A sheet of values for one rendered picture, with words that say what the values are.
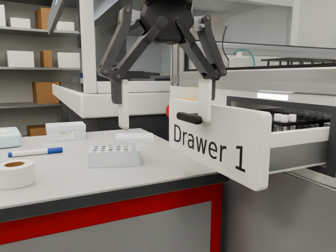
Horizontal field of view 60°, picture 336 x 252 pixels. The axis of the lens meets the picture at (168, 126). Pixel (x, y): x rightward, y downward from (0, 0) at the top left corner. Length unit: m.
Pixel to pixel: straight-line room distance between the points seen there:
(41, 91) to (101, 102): 2.96
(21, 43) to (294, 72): 4.27
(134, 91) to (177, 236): 0.76
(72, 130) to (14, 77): 3.58
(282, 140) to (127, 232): 0.37
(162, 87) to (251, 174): 0.97
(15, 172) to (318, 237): 0.56
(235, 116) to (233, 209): 0.36
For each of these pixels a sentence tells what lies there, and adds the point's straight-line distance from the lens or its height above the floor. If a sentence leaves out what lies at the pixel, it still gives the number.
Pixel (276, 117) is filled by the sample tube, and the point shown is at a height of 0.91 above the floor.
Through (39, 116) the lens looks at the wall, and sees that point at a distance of 4.66.
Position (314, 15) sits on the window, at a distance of 0.58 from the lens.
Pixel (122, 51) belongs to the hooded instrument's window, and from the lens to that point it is 1.31.
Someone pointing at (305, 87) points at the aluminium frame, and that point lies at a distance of 0.55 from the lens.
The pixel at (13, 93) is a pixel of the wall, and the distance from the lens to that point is 4.59.
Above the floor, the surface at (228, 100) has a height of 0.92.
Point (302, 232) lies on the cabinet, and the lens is 0.61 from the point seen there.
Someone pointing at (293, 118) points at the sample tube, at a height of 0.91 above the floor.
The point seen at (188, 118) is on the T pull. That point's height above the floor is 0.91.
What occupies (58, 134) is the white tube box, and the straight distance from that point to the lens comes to 1.04.
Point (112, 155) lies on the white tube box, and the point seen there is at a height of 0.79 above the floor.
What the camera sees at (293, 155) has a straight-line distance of 0.48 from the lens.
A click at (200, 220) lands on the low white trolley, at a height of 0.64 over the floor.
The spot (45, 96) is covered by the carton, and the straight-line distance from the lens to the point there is 4.21.
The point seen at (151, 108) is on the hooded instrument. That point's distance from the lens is 1.34.
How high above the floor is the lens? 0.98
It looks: 10 degrees down
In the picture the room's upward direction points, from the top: straight up
